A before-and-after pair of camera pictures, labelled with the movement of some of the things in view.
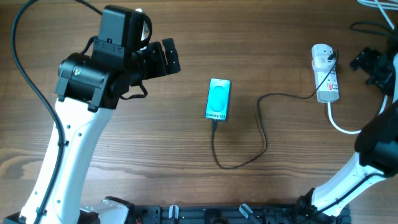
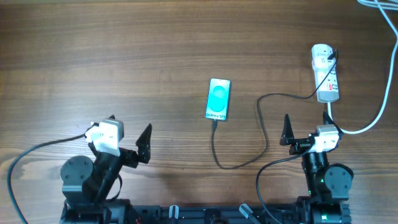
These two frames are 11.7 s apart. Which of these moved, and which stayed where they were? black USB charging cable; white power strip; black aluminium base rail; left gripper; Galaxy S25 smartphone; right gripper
Moved: right gripper; left gripper
Stayed: black aluminium base rail; black USB charging cable; white power strip; Galaxy S25 smartphone
